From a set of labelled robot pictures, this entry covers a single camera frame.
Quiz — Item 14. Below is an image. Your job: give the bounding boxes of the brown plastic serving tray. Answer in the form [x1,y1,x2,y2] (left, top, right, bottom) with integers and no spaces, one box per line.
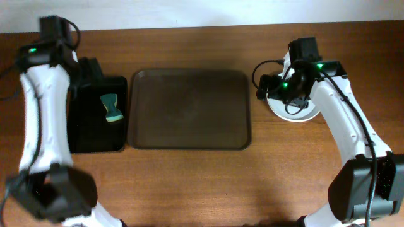
[127,69,252,151]

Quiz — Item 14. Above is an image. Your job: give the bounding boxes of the black rectangular tray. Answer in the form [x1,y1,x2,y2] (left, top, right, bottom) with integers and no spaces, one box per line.
[67,76,128,154]

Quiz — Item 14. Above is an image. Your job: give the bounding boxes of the pale blue plate top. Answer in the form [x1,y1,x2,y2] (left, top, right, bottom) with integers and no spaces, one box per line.
[266,73,319,123]

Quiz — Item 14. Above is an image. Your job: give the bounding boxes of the green scrubbing sponge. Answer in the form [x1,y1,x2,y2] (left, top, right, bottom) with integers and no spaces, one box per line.
[100,93,124,123]

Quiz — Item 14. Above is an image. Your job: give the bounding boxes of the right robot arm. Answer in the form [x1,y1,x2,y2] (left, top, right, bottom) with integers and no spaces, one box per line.
[254,37,403,227]

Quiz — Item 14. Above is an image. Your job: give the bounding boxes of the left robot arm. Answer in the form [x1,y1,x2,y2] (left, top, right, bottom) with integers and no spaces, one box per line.
[5,15,124,227]

